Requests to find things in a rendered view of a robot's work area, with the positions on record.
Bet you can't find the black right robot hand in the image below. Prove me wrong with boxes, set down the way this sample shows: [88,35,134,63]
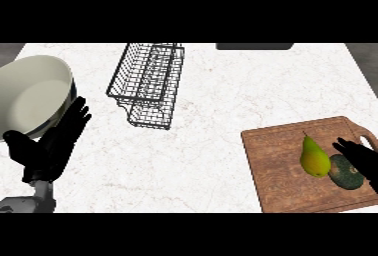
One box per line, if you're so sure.
[330,136,378,195]

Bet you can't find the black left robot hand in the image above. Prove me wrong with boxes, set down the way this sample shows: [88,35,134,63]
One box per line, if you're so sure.
[1,96,93,184]

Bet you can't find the dark green squash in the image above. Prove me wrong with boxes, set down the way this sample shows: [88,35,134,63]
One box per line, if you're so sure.
[326,153,366,191]

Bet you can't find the brown wooden cutting board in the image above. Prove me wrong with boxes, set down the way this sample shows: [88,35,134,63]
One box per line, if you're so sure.
[239,115,378,214]

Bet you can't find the yellow-green pear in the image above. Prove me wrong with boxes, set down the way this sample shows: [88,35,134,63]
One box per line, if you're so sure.
[298,131,332,178]

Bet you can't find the white bowl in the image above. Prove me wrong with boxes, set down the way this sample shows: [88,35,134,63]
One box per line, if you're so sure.
[0,54,78,143]

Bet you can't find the dark grey flat appliance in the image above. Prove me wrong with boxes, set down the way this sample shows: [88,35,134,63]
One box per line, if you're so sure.
[214,42,295,51]

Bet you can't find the dark wire tiered basket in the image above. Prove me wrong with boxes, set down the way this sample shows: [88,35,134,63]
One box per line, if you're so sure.
[104,42,187,131]

